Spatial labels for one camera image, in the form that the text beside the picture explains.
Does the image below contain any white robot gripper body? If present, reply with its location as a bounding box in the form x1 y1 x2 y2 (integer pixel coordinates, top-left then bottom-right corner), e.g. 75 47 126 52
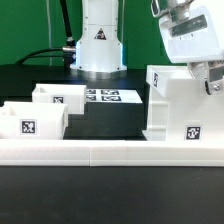
159 0 224 63

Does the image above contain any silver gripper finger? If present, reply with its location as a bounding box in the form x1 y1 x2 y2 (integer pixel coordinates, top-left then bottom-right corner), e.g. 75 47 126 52
187 62 206 80
204 60 224 95

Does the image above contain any white drawer cabinet box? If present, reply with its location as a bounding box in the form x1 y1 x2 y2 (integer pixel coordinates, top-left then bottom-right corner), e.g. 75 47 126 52
143 65 224 142

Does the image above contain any white front drawer tray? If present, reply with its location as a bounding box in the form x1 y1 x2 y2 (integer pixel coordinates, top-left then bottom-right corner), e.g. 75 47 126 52
0 101 68 140

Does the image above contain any white drawer tray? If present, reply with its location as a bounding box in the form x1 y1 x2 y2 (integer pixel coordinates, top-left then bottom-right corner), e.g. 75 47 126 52
0 101 68 140
32 84 87 115

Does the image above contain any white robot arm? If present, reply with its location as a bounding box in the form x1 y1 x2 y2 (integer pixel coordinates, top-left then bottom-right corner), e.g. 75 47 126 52
70 0 224 95

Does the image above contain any white rear drawer tray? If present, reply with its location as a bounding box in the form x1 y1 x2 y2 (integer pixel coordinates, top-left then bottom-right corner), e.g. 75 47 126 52
32 84 87 115

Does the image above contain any white marker tag sheet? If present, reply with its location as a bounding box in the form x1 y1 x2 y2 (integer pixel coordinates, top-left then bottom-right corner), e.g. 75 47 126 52
86 89 142 104

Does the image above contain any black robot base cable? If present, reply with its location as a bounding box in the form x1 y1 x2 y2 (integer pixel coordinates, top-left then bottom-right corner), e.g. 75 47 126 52
14 0 78 70

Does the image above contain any white front fence rail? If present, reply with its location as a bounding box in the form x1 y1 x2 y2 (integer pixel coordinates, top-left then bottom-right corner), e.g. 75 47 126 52
0 140 224 167

